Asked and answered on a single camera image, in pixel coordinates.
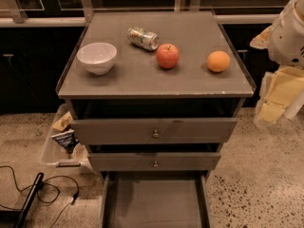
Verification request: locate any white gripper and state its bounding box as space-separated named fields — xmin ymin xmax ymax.
xmin=250 ymin=0 xmax=304 ymax=124

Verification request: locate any red apple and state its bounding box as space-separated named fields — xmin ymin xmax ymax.
xmin=156 ymin=44 xmax=180 ymax=69

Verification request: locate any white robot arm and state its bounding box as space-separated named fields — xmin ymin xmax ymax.
xmin=250 ymin=0 xmax=304 ymax=126

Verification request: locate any grey drawer cabinet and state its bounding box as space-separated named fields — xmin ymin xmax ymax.
xmin=55 ymin=10 xmax=257 ymax=182

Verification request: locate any brass top drawer knob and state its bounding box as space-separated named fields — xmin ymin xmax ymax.
xmin=152 ymin=129 xmax=160 ymax=139

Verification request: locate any grey middle drawer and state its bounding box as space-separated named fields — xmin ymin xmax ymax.
xmin=88 ymin=152 xmax=220 ymax=172

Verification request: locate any grey open bottom drawer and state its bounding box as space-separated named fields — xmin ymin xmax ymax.
xmin=100 ymin=171 xmax=214 ymax=228

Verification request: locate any grey top drawer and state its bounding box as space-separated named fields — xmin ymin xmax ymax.
xmin=71 ymin=118 xmax=237 ymax=145

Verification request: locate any orange fruit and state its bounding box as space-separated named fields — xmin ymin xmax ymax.
xmin=207 ymin=50 xmax=230 ymax=73

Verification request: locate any crushed soda can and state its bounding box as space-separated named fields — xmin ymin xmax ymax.
xmin=127 ymin=27 xmax=159 ymax=51

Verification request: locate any white ceramic bowl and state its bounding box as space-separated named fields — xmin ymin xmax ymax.
xmin=76 ymin=43 xmax=117 ymax=75

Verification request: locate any tan snack packet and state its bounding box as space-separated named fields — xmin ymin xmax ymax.
xmin=52 ymin=111 xmax=73 ymax=132

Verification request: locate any dark blue snack bag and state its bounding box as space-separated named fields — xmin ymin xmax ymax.
xmin=51 ymin=129 xmax=79 ymax=154

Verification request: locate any clear plastic storage bin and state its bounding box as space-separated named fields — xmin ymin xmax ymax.
xmin=39 ymin=103 xmax=93 ymax=169

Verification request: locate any black bar on floor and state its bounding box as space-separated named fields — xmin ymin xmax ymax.
xmin=13 ymin=172 xmax=44 ymax=228

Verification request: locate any black cable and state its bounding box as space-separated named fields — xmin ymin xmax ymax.
xmin=0 ymin=164 xmax=80 ymax=228

